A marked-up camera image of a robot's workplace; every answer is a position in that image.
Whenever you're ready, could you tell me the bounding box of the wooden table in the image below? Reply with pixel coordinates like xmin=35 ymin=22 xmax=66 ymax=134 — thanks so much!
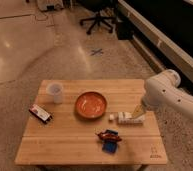
xmin=15 ymin=79 xmax=167 ymax=165

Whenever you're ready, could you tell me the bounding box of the small white cube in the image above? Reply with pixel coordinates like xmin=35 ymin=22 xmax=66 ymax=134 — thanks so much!
xmin=109 ymin=114 xmax=115 ymax=121

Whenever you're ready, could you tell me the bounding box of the orange bowl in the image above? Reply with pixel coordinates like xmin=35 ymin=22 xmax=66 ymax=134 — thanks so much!
xmin=75 ymin=92 xmax=107 ymax=119

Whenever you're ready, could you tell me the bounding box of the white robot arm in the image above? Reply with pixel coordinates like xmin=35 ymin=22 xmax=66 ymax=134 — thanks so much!
xmin=138 ymin=69 xmax=193 ymax=121

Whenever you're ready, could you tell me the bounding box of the red black snack packet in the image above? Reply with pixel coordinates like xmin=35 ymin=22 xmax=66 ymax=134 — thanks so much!
xmin=29 ymin=104 xmax=52 ymax=123

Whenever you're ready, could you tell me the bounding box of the blue sponge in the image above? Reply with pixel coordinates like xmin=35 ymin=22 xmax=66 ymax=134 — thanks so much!
xmin=102 ymin=130 xmax=118 ymax=154

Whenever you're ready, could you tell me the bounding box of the white ceramic cup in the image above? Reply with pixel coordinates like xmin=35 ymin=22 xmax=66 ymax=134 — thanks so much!
xmin=46 ymin=83 xmax=63 ymax=104

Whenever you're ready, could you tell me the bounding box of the white toy block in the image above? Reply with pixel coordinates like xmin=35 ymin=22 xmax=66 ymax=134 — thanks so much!
xmin=117 ymin=112 xmax=145 ymax=124

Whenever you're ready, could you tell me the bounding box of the red pepper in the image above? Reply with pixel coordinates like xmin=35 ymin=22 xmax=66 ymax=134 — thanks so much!
xmin=97 ymin=132 xmax=121 ymax=142

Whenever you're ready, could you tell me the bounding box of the black office chair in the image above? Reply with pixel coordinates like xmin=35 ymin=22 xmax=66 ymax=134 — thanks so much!
xmin=77 ymin=0 xmax=115 ymax=35

